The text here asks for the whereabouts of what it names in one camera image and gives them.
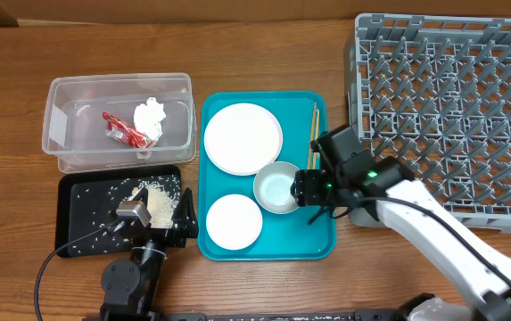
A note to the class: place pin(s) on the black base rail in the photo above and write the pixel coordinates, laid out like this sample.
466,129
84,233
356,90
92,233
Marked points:
358,315

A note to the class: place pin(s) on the spilled rice pile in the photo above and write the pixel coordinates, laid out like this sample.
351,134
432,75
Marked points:
161,203

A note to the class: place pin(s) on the red snack wrapper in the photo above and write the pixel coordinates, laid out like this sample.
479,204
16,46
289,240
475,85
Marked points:
120,130

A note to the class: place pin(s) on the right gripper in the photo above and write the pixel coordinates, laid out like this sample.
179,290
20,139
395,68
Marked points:
306,192

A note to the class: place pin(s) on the left wooden chopstick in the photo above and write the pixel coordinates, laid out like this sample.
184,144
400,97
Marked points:
309,161

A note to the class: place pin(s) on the right wooden chopstick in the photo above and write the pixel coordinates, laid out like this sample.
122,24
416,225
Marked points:
316,125

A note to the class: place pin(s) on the white tissue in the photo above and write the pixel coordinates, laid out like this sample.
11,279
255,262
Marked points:
148,117

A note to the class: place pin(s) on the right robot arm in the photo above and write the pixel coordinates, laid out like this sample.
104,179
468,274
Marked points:
349,178

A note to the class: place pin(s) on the small pink bowl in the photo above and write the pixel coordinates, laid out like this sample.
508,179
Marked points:
234,222

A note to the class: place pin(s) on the teal serving tray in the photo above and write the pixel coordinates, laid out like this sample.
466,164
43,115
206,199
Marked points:
283,236

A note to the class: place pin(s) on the large white plate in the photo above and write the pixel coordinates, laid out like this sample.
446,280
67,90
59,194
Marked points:
242,138

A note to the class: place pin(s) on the black plastic tray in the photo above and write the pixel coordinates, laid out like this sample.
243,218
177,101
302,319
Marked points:
101,243

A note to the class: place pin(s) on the grey bowl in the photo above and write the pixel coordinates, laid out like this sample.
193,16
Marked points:
272,187

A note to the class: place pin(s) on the grey dishwasher rack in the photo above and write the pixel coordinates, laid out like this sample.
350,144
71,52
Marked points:
435,93

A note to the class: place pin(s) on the clear plastic bin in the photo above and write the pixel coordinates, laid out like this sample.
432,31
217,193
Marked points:
74,130

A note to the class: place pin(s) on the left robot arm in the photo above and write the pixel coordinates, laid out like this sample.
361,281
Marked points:
130,285

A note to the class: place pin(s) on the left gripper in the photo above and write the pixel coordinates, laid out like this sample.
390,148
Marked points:
186,226

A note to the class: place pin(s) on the wooden chopstick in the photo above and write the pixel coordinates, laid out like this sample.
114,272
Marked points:
309,161
316,125

